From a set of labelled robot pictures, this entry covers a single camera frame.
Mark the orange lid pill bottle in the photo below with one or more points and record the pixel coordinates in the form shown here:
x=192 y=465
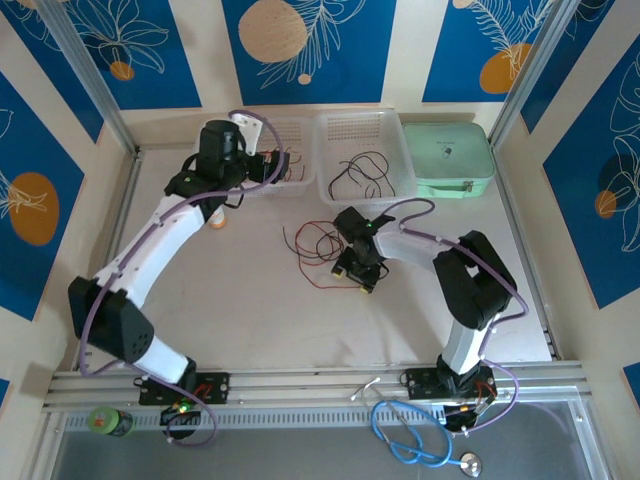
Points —
x=218 y=222

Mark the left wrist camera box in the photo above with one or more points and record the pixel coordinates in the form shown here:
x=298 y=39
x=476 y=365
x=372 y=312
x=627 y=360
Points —
x=250 y=130

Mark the aluminium frame post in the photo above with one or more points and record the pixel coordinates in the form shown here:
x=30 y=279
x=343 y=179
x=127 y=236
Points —
x=530 y=70
x=90 y=75

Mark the green lid dark jar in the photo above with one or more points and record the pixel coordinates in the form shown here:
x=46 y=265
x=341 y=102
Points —
x=107 y=421

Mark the aluminium table edge rail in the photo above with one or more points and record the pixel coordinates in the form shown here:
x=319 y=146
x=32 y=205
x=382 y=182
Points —
x=310 y=385

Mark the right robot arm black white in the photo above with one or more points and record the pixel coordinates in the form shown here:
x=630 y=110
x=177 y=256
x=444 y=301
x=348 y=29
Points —
x=465 y=285

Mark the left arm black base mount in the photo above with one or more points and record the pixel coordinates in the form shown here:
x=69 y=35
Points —
x=215 y=387

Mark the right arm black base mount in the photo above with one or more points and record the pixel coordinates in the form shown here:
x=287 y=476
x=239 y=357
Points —
x=422 y=382

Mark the narrow white perforated plastic basket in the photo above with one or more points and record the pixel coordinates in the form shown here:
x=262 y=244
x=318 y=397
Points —
x=365 y=135

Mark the blue stethoscope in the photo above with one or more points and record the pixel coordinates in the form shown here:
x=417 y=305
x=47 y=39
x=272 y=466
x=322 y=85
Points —
x=395 y=452

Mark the mint green zipper case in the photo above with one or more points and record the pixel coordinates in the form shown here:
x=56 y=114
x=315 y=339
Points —
x=447 y=160

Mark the wide white perforated plastic basket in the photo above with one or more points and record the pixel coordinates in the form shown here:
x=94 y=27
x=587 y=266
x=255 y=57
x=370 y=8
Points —
x=300 y=135

